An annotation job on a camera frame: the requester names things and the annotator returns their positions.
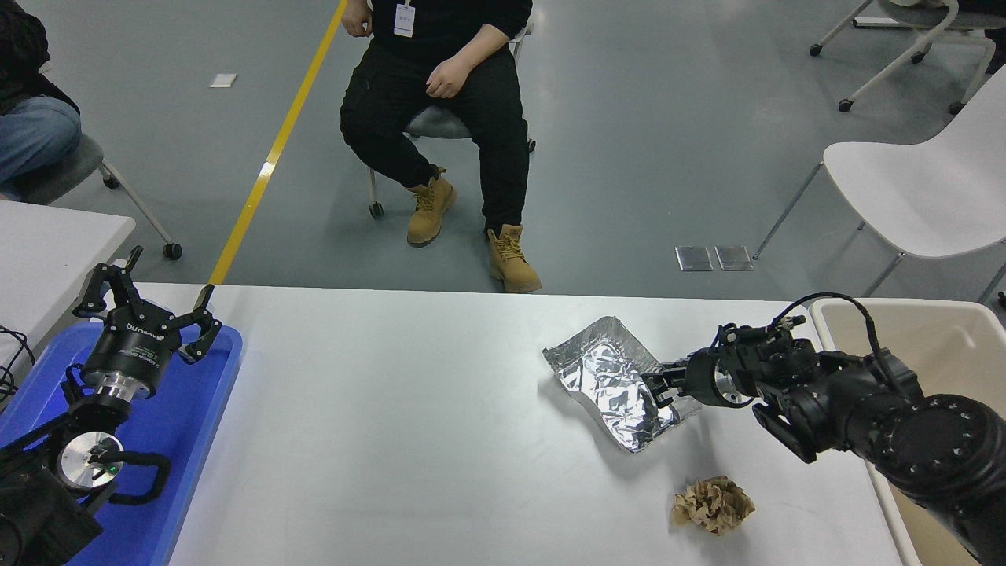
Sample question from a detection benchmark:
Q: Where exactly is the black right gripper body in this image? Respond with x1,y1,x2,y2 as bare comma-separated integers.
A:
681,348,722,407

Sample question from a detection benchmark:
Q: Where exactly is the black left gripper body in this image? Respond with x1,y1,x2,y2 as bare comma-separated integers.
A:
82,308,182,394

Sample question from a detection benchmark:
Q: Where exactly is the silver foil tray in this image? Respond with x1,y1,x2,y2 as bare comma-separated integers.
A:
542,316,703,454

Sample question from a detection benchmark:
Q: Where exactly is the tan paper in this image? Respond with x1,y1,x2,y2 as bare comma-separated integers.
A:
670,475,757,537

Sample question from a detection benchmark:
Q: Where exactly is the person's right hand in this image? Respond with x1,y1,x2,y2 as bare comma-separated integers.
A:
343,0,374,39

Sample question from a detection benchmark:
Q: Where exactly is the person's left hand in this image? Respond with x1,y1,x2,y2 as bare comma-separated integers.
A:
425,61,472,100

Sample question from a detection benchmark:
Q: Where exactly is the white side table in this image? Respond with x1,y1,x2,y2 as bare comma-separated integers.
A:
0,200,137,370

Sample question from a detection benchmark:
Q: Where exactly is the blue plastic tray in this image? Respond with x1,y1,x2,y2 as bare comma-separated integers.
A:
0,321,244,566

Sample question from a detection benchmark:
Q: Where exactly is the grey wheeled chair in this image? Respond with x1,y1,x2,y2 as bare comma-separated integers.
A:
16,132,184,261
368,24,537,219

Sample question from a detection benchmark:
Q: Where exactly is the person in blue jeans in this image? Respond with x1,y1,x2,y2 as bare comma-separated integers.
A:
0,0,83,201

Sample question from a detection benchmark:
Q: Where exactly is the large pale bin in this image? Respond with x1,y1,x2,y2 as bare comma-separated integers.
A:
810,299,1006,566

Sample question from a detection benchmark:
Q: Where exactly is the white plastic chair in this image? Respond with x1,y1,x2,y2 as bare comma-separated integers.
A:
753,67,1006,309

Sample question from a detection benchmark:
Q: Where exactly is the person with tan boots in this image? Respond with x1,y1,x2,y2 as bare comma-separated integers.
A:
340,0,543,294

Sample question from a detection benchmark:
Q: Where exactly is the white-framed wheeled chair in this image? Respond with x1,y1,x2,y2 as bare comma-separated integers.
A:
810,0,1006,116

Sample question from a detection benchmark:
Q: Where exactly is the black cable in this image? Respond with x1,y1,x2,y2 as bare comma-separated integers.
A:
0,325,37,406

